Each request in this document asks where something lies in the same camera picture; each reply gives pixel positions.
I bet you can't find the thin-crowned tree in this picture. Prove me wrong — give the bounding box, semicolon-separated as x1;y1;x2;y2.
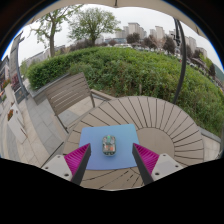
29;4;83;58

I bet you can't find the dark umbrella pole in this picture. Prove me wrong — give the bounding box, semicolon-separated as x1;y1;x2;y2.
171;17;188;105

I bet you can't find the group of apartment buildings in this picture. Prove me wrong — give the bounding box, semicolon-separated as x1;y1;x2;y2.
114;22;208;58

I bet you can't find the white planter box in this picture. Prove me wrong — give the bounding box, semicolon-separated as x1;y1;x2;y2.
6;108;28;144

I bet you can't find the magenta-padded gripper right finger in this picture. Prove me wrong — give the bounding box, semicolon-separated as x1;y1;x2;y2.
131;143;184;186

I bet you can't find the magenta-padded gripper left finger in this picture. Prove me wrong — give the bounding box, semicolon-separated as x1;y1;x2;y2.
41;143;92;186

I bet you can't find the transparent computer mouse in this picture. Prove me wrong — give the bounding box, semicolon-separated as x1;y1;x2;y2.
101;134;117;157

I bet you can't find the green hedge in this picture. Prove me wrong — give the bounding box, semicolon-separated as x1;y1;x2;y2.
26;45;224;136

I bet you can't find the tall grey sign pillar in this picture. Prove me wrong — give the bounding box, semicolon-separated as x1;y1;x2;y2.
9;31;29;104

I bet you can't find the full green tree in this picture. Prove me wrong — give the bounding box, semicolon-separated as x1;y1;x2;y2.
68;7;122;46

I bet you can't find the blue mouse pad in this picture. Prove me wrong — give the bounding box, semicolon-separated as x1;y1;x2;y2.
78;123;141;171

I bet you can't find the beige patio umbrella canopy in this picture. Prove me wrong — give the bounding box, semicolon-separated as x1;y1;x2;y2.
33;0;208;38

